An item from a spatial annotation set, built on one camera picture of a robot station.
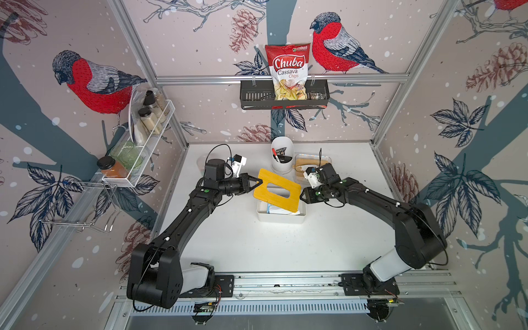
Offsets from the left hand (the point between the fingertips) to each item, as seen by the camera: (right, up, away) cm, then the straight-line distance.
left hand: (264, 179), depth 76 cm
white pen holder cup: (+9, +9, +30) cm, 33 cm away
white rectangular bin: (-1, -17, +11) cm, 21 cm away
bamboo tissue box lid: (+18, +6, +26) cm, 32 cm away
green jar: (-49, +10, -5) cm, 50 cm away
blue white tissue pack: (+3, -14, +9) cm, 17 cm away
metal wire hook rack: (-50, -5, -20) cm, 54 cm away
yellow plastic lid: (+11, -11, +5) cm, 16 cm away
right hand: (+17, -8, +13) cm, 23 cm away
